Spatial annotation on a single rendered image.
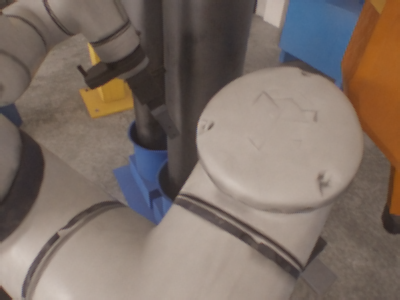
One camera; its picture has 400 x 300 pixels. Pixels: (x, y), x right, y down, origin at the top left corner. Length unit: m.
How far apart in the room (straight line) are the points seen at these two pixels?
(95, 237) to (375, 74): 0.21
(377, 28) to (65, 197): 0.23
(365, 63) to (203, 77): 0.49
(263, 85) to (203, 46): 0.50
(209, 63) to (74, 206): 0.54
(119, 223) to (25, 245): 0.05
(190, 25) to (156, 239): 0.54
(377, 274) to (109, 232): 1.42
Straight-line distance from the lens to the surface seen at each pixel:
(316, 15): 2.64
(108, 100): 2.14
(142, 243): 0.16
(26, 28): 0.50
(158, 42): 0.96
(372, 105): 0.25
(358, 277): 1.47
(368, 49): 0.23
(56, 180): 0.20
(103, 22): 0.53
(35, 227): 0.18
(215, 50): 0.66
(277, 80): 0.16
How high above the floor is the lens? 1.17
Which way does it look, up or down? 43 degrees down
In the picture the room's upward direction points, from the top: 4 degrees clockwise
